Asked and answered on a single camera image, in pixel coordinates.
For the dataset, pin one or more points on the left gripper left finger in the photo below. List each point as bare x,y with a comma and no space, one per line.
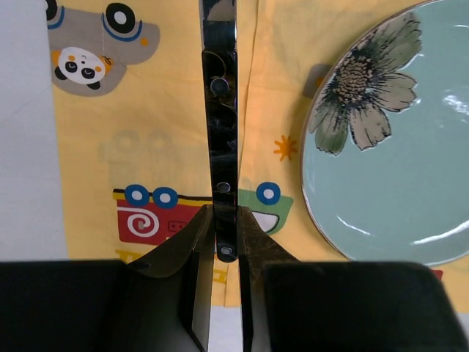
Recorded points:
159,302

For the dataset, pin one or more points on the yellow cartoon placemat cloth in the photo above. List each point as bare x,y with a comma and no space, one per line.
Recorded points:
129,103

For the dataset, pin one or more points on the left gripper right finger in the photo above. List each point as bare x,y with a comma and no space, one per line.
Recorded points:
289,305

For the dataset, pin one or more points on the black handled fork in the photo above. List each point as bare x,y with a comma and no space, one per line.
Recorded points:
218,21

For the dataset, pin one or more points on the green floral plate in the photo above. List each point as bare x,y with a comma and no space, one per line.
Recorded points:
384,165

